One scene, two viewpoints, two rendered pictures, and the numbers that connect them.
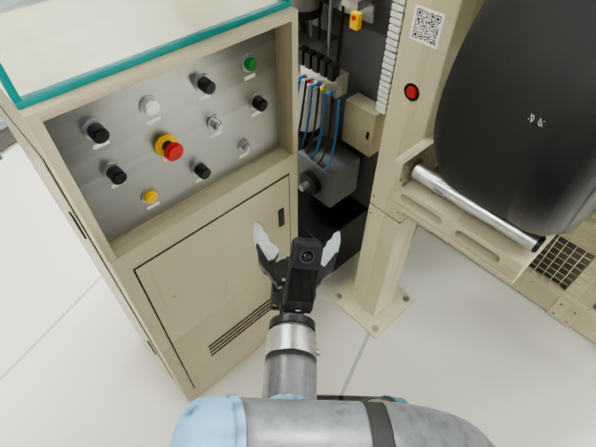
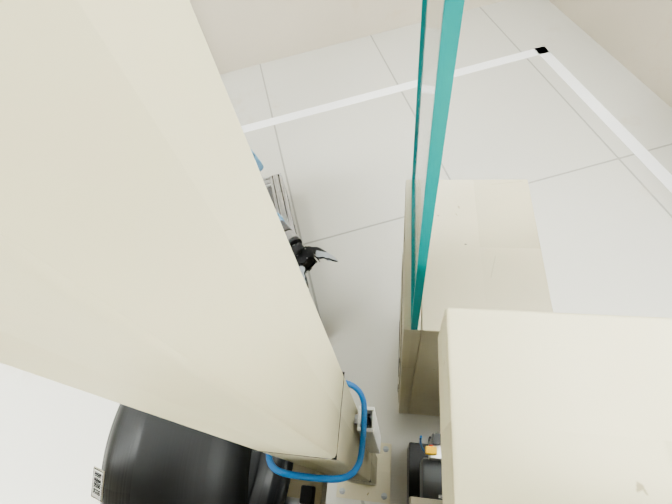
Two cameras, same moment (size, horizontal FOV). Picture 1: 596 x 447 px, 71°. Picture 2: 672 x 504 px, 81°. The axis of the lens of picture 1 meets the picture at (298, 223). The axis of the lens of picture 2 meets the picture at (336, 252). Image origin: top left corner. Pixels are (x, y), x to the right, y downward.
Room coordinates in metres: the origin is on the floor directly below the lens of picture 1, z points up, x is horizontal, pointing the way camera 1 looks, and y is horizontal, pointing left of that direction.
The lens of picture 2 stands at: (1.15, -0.30, 2.31)
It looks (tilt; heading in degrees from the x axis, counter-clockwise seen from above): 57 degrees down; 150
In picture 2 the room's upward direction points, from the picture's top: 13 degrees counter-clockwise
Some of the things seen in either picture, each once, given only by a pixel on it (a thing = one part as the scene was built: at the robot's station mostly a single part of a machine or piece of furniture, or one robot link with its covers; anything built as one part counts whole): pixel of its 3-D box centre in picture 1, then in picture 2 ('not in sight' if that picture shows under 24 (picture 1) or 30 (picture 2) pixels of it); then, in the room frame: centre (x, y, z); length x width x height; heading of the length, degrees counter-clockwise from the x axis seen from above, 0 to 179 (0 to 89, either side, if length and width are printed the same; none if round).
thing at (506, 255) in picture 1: (461, 220); not in sight; (0.70, -0.41, 0.84); 0.36 x 0.09 x 0.06; 43
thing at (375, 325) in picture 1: (372, 297); (364, 469); (0.97, -0.33, 0.01); 0.27 x 0.27 x 0.02; 43
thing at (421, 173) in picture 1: (471, 203); not in sight; (0.70, -0.42, 0.90); 0.35 x 0.05 x 0.05; 43
